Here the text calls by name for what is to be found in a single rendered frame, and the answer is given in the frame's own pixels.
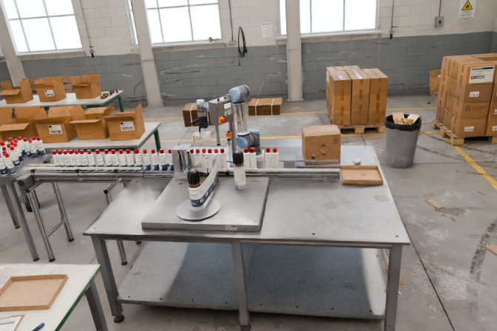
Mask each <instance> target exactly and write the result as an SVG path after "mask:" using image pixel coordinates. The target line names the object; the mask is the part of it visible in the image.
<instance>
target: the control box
mask: <svg viewBox="0 0 497 331"><path fill-rule="evenodd" d="M228 101H231V98H226V100H224V99H223V97H222V98H220V101H219V102H217V99H215V100H211V101H209V114H210V121H211V124H213V125H216V126H219V125H222V124H223V123H221V121H220V120H221V119H222V118H224V119H225V123H228V122H229V121H232V120H233V114H230V115H226V116H224V112H225V111H227V110H230V109H231V110H232V106H231V108H228V109H225V110H224V108H223V103H225V102H228Z"/></svg>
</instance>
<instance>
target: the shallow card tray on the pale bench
mask: <svg viewBox="0 0 497 331"><path fill-rule="evenodd" d="M67 280H68V276H67V274H44V275H31V276H11V277H10V278H9V279H8V280H7V282H6V283H5V284H4V285H3V287H2V288H1V289H0V312H12V311H25V310H49V309H50V308H51V306H52V304H53V302H54V301H55V300H56V298H57V296H58V294H59V293H60V292H61V290H62V288H63V287H64V285H65V284H66V282H67Z"/></svg>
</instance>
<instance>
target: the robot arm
mask: <svg viewBox="0 0 497 331"><path fill-rule="evenodd" d="M250 93H251V90H250V89H249V87H248V86H246V85H242V86H238V87H235V88H233V89H231V90H230V91H229V94H232V98H233V99H232V101H233V104H234V108H235V114H236V118H237V127H238V133H237V146H238V147H239V148H241V149H244V148H248V152H249V155H250V153H251V148H254V152H255V153H256V156H258V155H261V154H262V149H261V146H260V131H259V130H258V129H248V127H247V122H246V112H245V106H244V103H245V102H246V99H245V98H247V97H248V96H249V95H250ZM206 111H207V112H209V104H208V103H204V100H197V116H198V119H197V120H193V121H192V122H191V124H192V125H195V124H196V123H197V122H199V135H200V138H201V135H202V134H205V132H204V131H205V130H208V129H207V127H208V126H209V125H208V123H209V122H208V120H207V117H208V116H207V115H206Z"/></svg>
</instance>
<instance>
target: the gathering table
mask: <svg viewBox="0 0 497 331"><path fill-rule="evenodd" d="M45 152H46V156H45V157H41V156H38V159H35V160H33V158H32V157H31V158H28V157H27V156H25V157H24V159H23V160H24V162H23V163H21V166H19V167H17V168H16V167H15V166H14V167H15V170H16V174H14V175H10V173H8V175H6V176H2V175H1V172H0V187H1V191H2V193H3V195H4V199H5V202H6V203H7V207H8V210H9V212H10V215H11V218H12V221H13V224H14V226H16V227H15V229H18V228H20V227H22V230H23V232H24V236H25V239H26V240H27V244H28V247H29V249H30V253H31V255H32V258H33V259H34V260H33V261H34V262H37V261H38V260H39V259H40V258H39V257H38V253H37V250H36V247H35V244H34V241H33V238H32V235H31V232H30V229H29V227H28V224H27V220H26V218H25V215H24V212H23V209H22V206H21V203H20V201H19V198H18V194H17V192H16V188H15V186H14V182H16V179H17V178H18V177H20V176H21V175H22V174H23V173H24V172H25V171H27V170H23V169H22V168H30V167H38V166H29V165H28V164H43V162H44V161H47V164H51V161H50V159H51V158H53V152H52V149H45ZM6 185H7V186H6ZM7 187H8V190H9V192H10V194H9V192H8V190H7ZM10 196H11V198H12V201H13V204H12V201H11V198H10ZM13 205H14V207H15V209H14V207H13ZM15 210H16V212H15ZM16 213H17V215H18V218H17V216H16ZM18 219H19V221H18ZM19 222H20V224H21V226H20V224H19Z"/></svg>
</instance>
